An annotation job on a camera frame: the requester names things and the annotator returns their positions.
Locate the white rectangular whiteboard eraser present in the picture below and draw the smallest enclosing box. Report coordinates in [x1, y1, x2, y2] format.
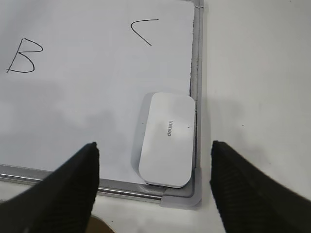
[131, 92, 195, 188]

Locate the white board with aluminium frame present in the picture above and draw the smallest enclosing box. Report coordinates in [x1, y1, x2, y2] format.
[0, 0, 204, 209]

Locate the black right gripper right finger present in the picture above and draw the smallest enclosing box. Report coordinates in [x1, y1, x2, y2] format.
[210, 141, 311, 233]

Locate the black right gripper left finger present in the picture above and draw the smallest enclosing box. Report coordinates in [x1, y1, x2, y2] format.
[0, 142, 99, 233]

